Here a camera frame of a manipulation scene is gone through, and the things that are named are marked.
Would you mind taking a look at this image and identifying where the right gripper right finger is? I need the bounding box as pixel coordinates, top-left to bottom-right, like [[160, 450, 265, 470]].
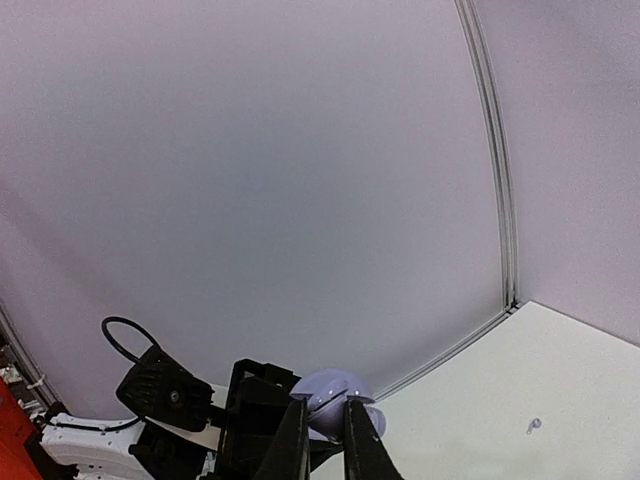
[[343, 397, 403, 480]]

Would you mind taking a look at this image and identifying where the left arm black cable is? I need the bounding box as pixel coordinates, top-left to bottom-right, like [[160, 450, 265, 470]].
[[101, 315, 161, 369]]

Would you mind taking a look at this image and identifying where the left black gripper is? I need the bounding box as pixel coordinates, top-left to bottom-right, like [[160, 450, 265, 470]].
[[214, 357, 346, 480]]

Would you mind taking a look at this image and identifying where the orange shopping bag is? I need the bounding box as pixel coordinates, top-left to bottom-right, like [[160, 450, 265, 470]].
[[1, 381, 42, 480]]

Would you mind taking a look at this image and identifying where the white earbud pair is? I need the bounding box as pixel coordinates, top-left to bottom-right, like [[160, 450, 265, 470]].
[[526, 418, 542, 435]]

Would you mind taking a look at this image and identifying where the left aluminium frame post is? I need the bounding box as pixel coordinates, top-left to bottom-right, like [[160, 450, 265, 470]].
[[455, 1, 518, 311]]

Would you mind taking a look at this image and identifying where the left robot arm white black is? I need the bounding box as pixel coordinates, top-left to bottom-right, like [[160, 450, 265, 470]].
[[26, 359, 299, 479]]

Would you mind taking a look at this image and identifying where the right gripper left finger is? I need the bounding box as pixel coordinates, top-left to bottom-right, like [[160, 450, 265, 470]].
[[252, 400, 310, 480]]

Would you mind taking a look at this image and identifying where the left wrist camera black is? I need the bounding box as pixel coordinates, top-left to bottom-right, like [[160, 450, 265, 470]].
[[116, 346, 213, 432]]

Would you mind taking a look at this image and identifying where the purple earbud charging case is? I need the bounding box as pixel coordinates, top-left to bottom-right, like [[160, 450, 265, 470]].
[[290, 368, 387, 443]]

